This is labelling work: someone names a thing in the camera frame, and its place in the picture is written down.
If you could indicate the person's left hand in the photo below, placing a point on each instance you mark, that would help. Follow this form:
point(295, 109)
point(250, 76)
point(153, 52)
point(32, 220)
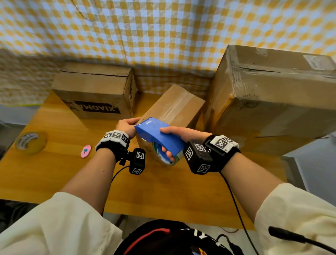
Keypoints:
point(127, 127)

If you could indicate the person's right hand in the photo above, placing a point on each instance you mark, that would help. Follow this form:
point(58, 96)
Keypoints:
point(195, 134)

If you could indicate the blue tape dispenser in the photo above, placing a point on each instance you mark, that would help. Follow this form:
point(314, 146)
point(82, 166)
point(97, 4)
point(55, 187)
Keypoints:
point(157, 134)

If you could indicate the small plain cardboard box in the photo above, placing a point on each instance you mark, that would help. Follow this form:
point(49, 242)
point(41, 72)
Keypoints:
point(176, 105)

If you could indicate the cardboard box with black print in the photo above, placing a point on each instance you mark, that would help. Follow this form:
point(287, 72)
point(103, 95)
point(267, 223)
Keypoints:
point(92, 84)

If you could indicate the cardboard box with white label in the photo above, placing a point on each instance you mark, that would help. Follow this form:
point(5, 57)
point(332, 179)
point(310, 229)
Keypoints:
point(275, 105)

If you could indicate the person's left forearm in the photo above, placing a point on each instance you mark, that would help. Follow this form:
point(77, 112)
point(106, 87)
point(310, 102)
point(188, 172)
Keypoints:
point(89, 181)

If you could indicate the person's right forearm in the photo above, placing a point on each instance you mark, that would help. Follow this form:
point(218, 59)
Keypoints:
point(249, 184)

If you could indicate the yellowish tape roll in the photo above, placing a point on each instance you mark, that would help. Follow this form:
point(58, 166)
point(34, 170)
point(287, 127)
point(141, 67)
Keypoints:
point(34, 145)

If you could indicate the pink box cutter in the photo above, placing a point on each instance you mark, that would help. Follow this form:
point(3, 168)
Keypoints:
point(86, 151)

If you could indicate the black table leg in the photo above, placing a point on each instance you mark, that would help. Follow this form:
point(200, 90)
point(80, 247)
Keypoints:
point(122, 221)

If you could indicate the yellow white checked cloth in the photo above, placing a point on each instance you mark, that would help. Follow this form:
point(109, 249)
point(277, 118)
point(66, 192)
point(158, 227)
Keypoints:
point(157, 34)

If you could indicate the black printed garment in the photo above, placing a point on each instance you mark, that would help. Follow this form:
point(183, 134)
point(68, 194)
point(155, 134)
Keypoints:
point(157, 241)

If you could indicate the cream long-sleeved top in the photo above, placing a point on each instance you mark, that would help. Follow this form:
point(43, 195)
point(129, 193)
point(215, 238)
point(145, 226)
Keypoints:
point(52, 228)

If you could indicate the dark grey cloth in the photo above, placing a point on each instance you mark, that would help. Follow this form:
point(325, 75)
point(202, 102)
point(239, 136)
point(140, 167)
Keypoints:
point(13, 212)

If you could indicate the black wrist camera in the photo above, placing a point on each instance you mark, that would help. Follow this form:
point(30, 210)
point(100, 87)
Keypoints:
point(137, 161)
point(197, 159)

